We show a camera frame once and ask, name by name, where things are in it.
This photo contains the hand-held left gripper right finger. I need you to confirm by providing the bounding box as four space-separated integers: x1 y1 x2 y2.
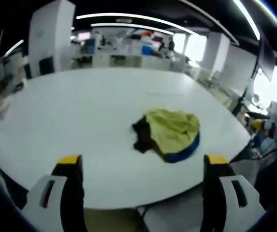
203 154 267 232

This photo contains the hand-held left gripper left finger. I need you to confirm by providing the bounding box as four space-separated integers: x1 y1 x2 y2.
23 154 88 232

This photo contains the yellow-green garment with blue hem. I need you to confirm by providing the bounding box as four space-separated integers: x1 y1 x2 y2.
131 108 201 164

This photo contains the narrow white pillar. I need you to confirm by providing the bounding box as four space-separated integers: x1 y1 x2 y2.
207 32 231 82

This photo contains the slanted ceiling light strip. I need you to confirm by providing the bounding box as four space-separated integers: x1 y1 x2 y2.
232 0 262 41

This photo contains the black monitor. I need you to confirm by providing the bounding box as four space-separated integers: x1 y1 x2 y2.
38 57 55 75

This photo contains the white shelf unit row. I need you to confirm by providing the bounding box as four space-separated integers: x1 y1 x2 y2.
72 52 177 72

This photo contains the long ceiling light strip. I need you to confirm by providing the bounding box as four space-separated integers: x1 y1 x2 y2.
76 13 193 36

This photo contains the wide white pillar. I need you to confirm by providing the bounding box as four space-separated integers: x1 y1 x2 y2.
28 0 76 78

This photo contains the short ceiling light strip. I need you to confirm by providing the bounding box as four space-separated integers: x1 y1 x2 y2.
90 22 175 35

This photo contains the black cable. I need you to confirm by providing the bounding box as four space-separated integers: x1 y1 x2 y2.
230 141 277 162

